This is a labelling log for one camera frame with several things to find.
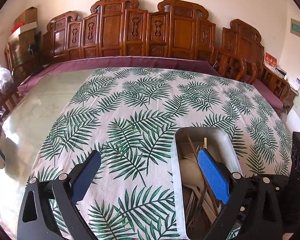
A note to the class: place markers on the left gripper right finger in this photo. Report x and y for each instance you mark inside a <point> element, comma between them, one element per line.
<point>216,180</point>

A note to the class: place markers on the white plastic bag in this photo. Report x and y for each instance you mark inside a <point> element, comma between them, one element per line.
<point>6,80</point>

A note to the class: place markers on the palm leaf print tablecloth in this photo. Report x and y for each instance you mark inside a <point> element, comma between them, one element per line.
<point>130,116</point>

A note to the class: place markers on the cream plastic fork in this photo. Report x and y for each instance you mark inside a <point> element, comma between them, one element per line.
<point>191,156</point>

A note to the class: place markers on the stacked cardboard boxes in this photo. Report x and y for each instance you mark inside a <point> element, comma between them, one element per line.
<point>22,36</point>

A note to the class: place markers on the red paper box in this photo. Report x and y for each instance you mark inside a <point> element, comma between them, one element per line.
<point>270,61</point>

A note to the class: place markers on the grey metal utensil tray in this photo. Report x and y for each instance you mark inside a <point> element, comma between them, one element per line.
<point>219,165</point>

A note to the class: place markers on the cream plastic ladle spoon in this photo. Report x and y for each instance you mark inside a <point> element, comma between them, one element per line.
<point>190,173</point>

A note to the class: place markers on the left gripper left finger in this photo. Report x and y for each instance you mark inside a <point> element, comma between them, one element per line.
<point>82,175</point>

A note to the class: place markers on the dark brown wooden chopstick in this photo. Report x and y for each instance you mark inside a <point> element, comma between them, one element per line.
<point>210,192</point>

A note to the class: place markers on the light bamboo chopstick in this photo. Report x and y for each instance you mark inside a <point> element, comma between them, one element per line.
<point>205,143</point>

